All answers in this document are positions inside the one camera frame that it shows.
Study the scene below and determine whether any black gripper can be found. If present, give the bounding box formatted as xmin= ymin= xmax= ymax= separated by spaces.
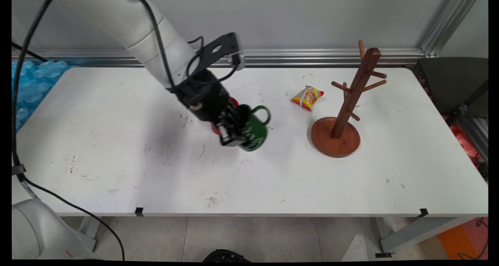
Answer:
xmin=172 ymin=69 xmax=253 ymax=148

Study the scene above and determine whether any green enamel mug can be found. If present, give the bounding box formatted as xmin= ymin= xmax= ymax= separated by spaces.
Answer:
xmin=236 ymin=105 xmax=271 ymax=152

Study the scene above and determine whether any red enamel mug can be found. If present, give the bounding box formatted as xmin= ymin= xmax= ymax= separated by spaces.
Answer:
xmin=211 ymin=97 xmax=240 ymax=136

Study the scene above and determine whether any yellow snack packet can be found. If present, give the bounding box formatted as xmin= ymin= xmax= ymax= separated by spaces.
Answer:
xmin=290 ymin=86 xmax=325 ymax=111

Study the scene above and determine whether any black round floor object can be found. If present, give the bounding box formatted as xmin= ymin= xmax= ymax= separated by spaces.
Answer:
xmin=202 ymin=249 xmax=252 ymax=263

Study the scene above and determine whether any brown wooden mug tree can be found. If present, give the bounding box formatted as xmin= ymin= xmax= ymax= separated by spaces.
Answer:
xmin=311 ymin=40 xmax=388 ymax=158

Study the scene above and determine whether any grey metal table leg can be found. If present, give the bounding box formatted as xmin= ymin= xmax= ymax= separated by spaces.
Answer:
xmin=78 ymin=217 xmax=103 ymax=252
xmin=376 ymin=217 xmax=474 ymax=255

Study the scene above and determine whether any orange floor mat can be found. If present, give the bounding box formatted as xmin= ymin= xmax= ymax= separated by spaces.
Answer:
xmin=439 ymin=218 xmax=488 ymax=261

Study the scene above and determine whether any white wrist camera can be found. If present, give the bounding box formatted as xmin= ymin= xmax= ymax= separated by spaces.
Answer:
xmin=230 ymin=53 xmax=246 ymax=71

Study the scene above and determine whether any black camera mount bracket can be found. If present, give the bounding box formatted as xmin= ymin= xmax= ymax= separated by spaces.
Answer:
xmin=193 ymin=32 xmax=239 ymax=70

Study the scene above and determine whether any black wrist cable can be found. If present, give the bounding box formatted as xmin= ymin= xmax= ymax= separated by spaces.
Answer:
xmin=186 ymin=36 xmax=239 ymax=88

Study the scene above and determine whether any aluminium frame rail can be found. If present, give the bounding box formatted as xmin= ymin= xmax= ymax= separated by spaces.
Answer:
xmin=12 ymin=48 xmax=425 ymax=68
xmin=460 ymin=116 xmax=488 ymax=161

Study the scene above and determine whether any long black cable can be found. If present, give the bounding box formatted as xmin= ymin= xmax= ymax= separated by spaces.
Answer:
xmin=12 ymin=0 xmax=125 ymax=261
xmin=124 ymin=0 xmax=177 ymax=88

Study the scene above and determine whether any aluminium frame post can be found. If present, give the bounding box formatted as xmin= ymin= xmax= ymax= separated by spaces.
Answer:
xmin=420 ymin=0 xmax=482 ymax=57

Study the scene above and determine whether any thin black mat cable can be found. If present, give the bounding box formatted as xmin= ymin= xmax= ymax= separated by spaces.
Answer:
xmin=456 ymin=217 xmax=488 ymax=261

